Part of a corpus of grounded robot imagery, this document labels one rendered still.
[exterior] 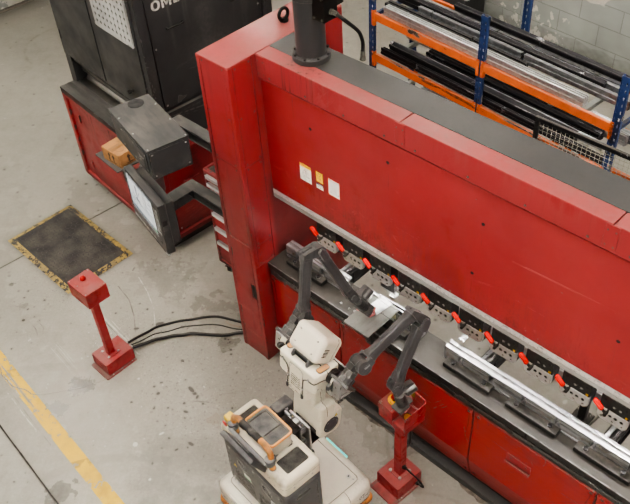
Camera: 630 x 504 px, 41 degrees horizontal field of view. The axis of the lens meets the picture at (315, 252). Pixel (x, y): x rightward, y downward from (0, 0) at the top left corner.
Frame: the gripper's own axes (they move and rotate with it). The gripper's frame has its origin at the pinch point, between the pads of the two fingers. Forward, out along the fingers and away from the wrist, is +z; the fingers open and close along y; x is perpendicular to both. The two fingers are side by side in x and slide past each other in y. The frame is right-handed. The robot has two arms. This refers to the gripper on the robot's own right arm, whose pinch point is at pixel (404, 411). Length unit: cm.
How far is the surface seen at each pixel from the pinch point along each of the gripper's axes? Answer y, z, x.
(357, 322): 17, -16, 50
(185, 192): 6, -42, 188
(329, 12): 83, -165, 94
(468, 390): 31.0, 0.3, -17.1
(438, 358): 35.1, 1.2, 8.4
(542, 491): 24, 39, -70
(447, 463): 12, 81, -7
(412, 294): 43, -34, 29
